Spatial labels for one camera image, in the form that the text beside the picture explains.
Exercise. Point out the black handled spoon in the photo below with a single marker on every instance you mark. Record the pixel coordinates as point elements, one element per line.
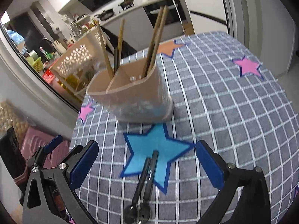
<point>144,207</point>
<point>130,212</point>

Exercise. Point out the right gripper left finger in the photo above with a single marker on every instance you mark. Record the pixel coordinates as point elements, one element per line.
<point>44,184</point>

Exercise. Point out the tall bamboo chopstick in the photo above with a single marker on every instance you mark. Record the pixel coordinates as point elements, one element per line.
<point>106,58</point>

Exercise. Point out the cream flower-pattern storage rack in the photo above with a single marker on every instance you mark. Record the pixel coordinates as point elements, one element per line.
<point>71,67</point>

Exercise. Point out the grey checkered star tablecloth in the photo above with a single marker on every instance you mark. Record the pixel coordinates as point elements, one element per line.
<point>247,119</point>

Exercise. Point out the white refrigerator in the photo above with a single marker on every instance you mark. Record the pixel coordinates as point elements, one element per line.
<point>207,15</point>

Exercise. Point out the black pot on stove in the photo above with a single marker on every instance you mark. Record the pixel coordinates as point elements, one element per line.
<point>126,4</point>

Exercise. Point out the cardboard box on floor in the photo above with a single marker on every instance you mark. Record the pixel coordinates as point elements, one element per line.
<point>188,28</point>

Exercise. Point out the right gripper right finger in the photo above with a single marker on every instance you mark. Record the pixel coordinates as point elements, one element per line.
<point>254,203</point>

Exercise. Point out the beige utensil holder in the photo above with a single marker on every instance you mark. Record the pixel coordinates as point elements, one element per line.
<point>130,98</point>

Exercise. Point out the black wok on stove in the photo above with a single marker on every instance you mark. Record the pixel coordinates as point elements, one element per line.
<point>105,15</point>

